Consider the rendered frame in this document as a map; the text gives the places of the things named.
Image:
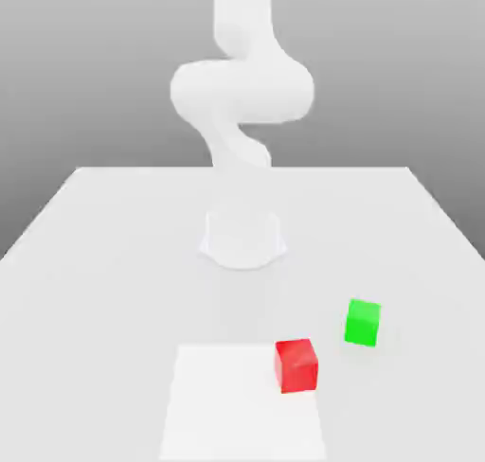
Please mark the small red cube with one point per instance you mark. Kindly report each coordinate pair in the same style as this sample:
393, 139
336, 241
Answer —
296, 367

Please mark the small green cube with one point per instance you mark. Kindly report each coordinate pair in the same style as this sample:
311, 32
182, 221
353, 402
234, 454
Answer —
362, 323

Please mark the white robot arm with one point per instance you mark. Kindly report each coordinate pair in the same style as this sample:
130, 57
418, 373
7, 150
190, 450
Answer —
242, 91

